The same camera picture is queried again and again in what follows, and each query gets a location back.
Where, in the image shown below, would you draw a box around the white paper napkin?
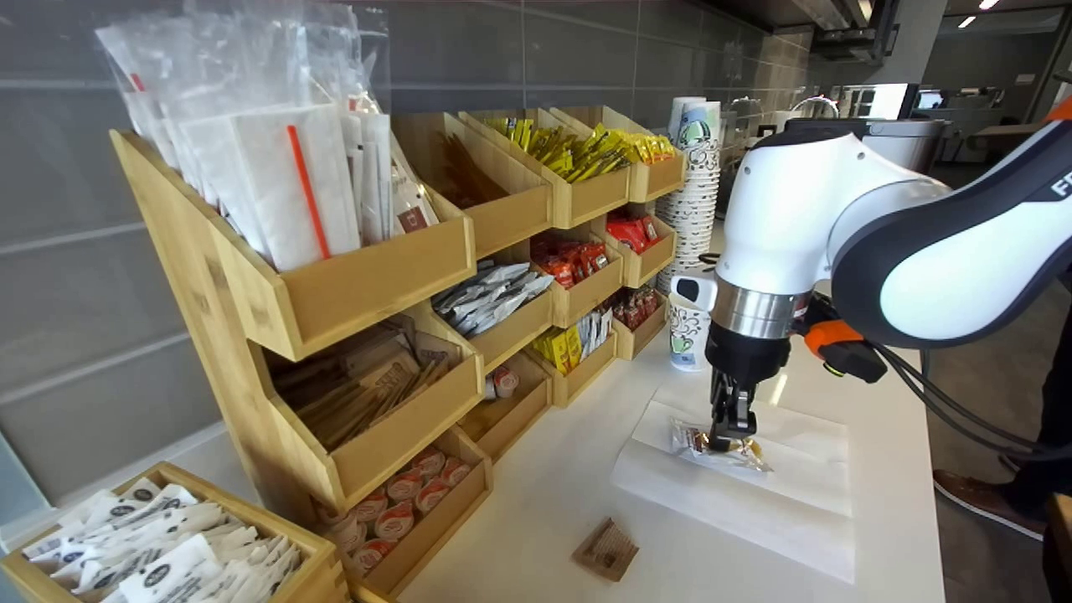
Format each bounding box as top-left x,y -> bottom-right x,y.
608,384 -> 858,583

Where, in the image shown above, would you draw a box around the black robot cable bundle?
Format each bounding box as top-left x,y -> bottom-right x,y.
798,295 -> 1072,461

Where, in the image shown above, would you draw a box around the low wooden sachet tray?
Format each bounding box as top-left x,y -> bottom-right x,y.
2,465 -> 352,603

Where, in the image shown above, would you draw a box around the clear bags of straws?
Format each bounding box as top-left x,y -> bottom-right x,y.
93,0 -> 435,271

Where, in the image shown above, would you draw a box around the left patterned paper cup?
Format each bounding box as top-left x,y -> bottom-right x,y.
668,271 -> 716,371

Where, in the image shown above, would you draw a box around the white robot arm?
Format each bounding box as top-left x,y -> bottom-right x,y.
699,117 -> 1072,453

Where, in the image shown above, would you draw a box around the wooden condiment organizer shelf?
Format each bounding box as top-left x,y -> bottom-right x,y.
108,103 -> 691,603

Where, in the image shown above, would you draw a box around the white sachets in low tray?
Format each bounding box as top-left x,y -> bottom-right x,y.
22,479 -> 301,603

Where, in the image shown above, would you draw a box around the small brown sachet on counter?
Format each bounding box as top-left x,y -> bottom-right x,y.
572,519 -> 641,583

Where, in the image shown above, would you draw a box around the yellow sachets in top bin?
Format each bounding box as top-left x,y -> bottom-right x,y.
489,117 -> 672,183

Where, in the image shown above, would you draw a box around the white sachet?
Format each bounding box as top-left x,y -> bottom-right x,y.
668,426 -> 770,471

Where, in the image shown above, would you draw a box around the red sachets in middle bin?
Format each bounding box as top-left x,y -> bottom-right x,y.
529,210 -> 658,287

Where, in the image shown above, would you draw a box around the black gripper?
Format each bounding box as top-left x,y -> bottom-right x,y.
708,324 -> 790,453

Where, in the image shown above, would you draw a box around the left stack of paper cups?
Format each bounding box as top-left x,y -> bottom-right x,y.
665,98 -> 722,266

